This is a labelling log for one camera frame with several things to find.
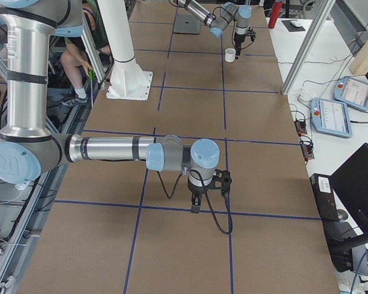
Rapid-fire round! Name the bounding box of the black power strip left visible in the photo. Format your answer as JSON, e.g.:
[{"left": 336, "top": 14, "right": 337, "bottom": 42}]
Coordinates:
[{"left": 294, "top": 119, "right": 307, "bottom": 136}]

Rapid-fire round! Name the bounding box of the black computer mouse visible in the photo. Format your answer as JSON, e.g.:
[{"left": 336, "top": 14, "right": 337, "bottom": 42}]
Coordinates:
[{"left": 290, "top": 20, "right": 302, "bottom": 28}]

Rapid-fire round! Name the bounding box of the black computer box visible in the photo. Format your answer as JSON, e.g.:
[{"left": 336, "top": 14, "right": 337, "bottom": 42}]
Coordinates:
[{"left": 310, "top": 173, "right": 342, "bottom": 222}]

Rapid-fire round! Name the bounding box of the person in green shirt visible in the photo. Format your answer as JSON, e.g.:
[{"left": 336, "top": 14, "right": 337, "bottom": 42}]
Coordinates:
[{"left": 60, "top": 0, "right": 111, "bottom": 107}]

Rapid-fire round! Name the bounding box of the white camera mast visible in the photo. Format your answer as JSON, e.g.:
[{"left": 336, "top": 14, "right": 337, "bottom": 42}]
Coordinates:
[{"left": 98, "top": 0, "right": 135, "bottom": 76}]

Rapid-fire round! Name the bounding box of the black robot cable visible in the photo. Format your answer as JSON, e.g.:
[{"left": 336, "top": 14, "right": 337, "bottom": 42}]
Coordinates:
[{"left": 155, "top": 170, "right": 234, "bottom": 236}]

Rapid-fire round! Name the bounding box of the black monitor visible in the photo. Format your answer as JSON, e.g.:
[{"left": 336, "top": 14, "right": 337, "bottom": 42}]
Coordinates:
[{"left": 331, "top": 143, "right": 368, "bottom": 232}]

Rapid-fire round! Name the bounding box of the teach pendant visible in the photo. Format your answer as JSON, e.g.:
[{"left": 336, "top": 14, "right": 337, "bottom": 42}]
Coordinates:
[
  {"left": 311, "top": 97, "right": 353, "bottom": 138},
  {"left": 334, "top": 77, "right": 368, "bottom": 111}
]

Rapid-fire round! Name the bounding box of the aluminium frame post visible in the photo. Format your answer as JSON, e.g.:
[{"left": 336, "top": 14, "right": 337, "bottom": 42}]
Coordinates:
[{"left": 281, "top": 0, "right": 335, "bottom": 95}]

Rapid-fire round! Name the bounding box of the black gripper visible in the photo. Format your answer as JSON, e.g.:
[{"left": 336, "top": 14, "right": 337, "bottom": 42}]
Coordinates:
[
  {"left": 234, "top": 32, "right": 247, "bottom": 59},
  {"left": 187, "top": 180, "right": 216, "bottom": 213}
]

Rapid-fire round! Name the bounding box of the red bottle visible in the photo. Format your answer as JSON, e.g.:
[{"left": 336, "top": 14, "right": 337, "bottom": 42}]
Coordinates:
[{"left": 268, "top": 1, "right": 282, "bottom": 29}]

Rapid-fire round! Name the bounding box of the black power strip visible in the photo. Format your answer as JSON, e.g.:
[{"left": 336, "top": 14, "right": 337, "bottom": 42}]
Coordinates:
[
  {"left": 300, "top": 140, "right": 315, "bottom": 162},
  {"left": 294, "top": 119, "right": 307, "bottom": 136}
]

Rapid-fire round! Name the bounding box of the black power strip right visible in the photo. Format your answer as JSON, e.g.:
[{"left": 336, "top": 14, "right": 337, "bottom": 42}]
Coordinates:
[{"left": 300, "top": 140, "right": 315, "bottom": 162}]

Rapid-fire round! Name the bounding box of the grey closed laptop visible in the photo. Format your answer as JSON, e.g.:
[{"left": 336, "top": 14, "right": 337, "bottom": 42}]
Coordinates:
[{"left": 174, "top": 14, "right": 201, "bottom": 35}]

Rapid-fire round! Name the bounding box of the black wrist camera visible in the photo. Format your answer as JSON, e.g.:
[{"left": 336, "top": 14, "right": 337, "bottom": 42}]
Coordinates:
[
  {"left": 207, "top": 169, "right": 232, "bottom": 198},
  {"left": 246, "top": 28, "right": 256, "bottom": 42}
]

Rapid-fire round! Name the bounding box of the white metal base plate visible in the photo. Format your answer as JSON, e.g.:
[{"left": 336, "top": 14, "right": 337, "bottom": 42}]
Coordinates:
[{"left": 106, "top": 70, "right": 153, "bottom": 101}]

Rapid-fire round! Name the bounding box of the teach pendant far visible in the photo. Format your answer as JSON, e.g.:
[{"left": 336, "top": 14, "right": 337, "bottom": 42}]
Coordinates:
[{"left": 334, "top": 77, "right": 368, "bottom": 111}]

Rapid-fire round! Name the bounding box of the white plastic cup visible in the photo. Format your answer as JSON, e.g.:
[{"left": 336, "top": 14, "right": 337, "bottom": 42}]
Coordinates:
[{"left": 224, "top": 48, "right": 236, "bottom": 62}]

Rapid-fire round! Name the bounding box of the teach pendant near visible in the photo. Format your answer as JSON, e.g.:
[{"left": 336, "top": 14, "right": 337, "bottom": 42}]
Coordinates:
[{"left": 311, "top": 97, "right": 353, "bottom": 138}]

